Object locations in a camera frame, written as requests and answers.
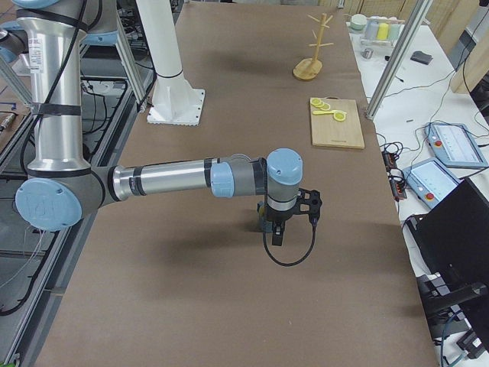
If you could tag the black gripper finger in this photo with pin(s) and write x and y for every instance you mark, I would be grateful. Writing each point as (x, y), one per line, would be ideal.
(277, 235)

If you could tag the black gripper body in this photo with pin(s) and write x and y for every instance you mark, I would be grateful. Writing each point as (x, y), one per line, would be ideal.
(277, 216)

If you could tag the grey cup yellow inside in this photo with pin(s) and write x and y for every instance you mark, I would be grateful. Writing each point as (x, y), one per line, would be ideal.
(262, 222)

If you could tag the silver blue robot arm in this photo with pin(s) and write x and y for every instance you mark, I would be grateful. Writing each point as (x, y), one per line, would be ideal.
(63, 187)

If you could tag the wooden cup storage rack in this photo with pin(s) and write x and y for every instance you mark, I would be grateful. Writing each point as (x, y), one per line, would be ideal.
(308, 68)

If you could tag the dish rack with cups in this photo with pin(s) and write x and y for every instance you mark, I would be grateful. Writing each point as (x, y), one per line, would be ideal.
(375, 30)

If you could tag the wooden cutting board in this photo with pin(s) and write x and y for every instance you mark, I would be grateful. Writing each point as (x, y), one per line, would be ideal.
(328, 133)

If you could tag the yellow plastic knife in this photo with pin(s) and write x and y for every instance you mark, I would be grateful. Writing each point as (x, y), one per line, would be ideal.
(322, 112)

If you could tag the black power strip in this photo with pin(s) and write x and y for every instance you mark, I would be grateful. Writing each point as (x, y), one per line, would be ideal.
(395, 176)

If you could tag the lower teach pendant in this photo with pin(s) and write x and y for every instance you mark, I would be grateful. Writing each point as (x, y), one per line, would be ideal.
(431, 181)

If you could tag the teach pendant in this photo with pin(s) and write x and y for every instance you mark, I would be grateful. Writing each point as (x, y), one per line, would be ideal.
(431, 181)
(454, 146)

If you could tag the black monitor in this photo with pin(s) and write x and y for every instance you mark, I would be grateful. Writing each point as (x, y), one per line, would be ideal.
(453, 241)

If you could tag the upper teach pendant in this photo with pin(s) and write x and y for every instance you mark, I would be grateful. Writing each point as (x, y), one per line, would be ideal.
(454, 146)

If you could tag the black flat object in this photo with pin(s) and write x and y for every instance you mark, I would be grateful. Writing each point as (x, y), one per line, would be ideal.
(421, 57)

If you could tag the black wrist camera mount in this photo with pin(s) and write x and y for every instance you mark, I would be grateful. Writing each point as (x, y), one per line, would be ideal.
(308, 202)

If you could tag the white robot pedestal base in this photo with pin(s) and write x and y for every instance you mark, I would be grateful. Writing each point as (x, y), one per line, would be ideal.
(174, 101)

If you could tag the aluminium frame post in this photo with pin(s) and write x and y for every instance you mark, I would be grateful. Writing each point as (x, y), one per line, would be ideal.
(407, 35)

